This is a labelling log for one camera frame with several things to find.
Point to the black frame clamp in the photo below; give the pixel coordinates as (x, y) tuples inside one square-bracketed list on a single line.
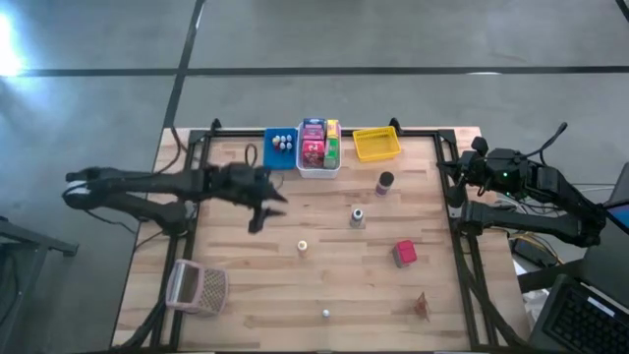
[(215, 124), (394, 125)]

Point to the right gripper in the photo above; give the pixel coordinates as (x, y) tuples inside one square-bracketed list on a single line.
[(474, 169)]

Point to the black aluminium table frame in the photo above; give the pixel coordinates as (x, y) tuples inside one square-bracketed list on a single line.
[(417, 133)]

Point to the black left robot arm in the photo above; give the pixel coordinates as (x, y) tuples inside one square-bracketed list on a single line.
[(147, 182)]

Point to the purple Raisin Bran cereal box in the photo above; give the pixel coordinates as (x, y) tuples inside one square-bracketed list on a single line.
[(313, 134)]

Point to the spice jar black lid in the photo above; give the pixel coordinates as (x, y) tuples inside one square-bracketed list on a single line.
[(385, 179)]

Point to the black food colouring bottle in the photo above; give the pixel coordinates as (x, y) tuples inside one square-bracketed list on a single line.
[(357, 215)]

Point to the blue plastic basket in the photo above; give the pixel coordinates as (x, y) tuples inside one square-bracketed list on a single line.
[(270, 159)]

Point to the grey laptop with keyboard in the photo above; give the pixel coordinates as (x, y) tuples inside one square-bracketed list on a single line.
[(585, 324)]

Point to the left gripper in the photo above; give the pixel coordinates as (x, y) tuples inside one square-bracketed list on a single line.
[(250, 184)]

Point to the yellow food colouring bottle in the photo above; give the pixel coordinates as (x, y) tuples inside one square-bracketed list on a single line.
[(302, 246)]

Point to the yellow Corn Pops cereal box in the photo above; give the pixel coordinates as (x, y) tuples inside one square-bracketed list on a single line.
[(332, 129)]

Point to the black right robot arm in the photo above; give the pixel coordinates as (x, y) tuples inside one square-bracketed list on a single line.
[(531, 223)]

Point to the black bar beside table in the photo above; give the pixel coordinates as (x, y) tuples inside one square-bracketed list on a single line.
[(545, 280)]

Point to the pink plastic basket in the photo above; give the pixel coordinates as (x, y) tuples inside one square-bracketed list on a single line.
[(213, 292)]

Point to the black power adapter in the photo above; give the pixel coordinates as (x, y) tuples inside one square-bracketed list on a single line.
[(533, 253)]

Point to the dark metal bench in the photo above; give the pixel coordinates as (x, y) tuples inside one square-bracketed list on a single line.
[(39, 241)]

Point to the white plastic basket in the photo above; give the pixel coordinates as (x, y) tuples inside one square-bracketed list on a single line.
[(314, 172)]

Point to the yellow plastic basket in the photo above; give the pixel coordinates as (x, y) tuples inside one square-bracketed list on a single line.
[(376, 145)]

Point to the smoked paprika tin red lid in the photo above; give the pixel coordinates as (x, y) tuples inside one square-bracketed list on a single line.
[(405, 252)]

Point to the green Apple Jacks cereal box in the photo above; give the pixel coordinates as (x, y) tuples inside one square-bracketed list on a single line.
[(331, 155)]

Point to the red Froot Loops cereal box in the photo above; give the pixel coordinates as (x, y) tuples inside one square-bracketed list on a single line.
[(313, 153)]

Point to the laptop with blue screen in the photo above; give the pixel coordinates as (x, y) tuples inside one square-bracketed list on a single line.
[(618, 215)]

